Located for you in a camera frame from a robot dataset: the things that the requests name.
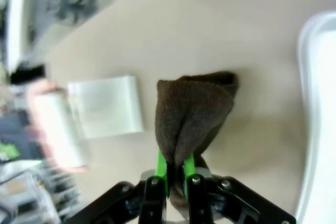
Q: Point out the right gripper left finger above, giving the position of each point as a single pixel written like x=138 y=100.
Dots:
x=157 y=179

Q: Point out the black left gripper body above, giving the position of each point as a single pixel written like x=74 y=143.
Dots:
x=27 y=74

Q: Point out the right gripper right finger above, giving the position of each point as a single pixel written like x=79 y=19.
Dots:
x=193 y=182

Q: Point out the pink lint roller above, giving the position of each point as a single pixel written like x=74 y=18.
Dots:
x=60 y=129

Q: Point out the brown terry cloth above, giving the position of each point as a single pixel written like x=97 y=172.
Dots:
x=191 y=113

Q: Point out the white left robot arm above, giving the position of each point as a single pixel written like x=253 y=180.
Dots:
x=18 y=19

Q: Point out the white lint roller stand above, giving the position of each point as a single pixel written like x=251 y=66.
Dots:
x=110 y=108

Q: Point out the silver metal tray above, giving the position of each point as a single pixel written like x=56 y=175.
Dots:
x=320 y=103

